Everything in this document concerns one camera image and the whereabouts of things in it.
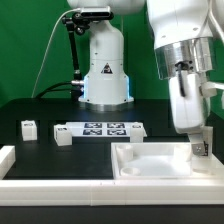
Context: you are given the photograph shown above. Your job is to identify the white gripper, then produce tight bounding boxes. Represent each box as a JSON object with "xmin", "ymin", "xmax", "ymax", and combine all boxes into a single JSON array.
[{"xmin": 169, "ymin": 73, "xmax": 209, "ymax": 156}]

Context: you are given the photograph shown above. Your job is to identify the white square tabletop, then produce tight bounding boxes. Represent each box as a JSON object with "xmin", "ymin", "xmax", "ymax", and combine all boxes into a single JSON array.
[{"xmin": 111, "ymin": 142, "xmax": 224, "ymax": 180}]

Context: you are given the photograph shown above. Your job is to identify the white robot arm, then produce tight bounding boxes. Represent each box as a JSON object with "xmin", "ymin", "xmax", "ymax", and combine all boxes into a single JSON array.
[{"xmin": 67, "ymin": 0, "xmax": 224, "ymax": 156}]

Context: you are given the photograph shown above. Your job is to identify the white U-shaped fence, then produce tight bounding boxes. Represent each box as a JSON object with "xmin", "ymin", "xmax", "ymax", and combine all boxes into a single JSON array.
[{"xmin": 0, "ymin": 146, "xmax": 224, "ymax": 206}]

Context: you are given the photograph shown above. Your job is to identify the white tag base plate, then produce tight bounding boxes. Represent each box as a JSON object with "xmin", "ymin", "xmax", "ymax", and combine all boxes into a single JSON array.
[{"xmin": 65, "ymin": 121, "xmax": 145, "ymax": 137}]

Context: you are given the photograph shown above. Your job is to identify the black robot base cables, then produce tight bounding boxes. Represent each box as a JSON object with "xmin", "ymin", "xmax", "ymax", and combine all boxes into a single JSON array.
[{"xmin": 35, "ymin": 79, "xmax": 85, "ymax": 100}]

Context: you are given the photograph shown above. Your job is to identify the black camera on mount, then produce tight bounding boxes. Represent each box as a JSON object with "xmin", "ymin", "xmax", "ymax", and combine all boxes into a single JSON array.
[{"xmin": 73, "ymin": 6, "xmax": 113, "ymax": 21}]

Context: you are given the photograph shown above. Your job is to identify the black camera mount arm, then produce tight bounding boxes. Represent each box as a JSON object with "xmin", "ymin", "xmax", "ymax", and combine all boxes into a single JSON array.
[{"xmin": 62, "ymin": 16, "xmax": 82, "ymax": 101}]

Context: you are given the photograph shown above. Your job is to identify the white camera cable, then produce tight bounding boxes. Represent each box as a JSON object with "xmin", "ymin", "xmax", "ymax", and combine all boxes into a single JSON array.
[{"xmin": 31, "ymin": 7, "xmax": 82, "ymax": 99}]

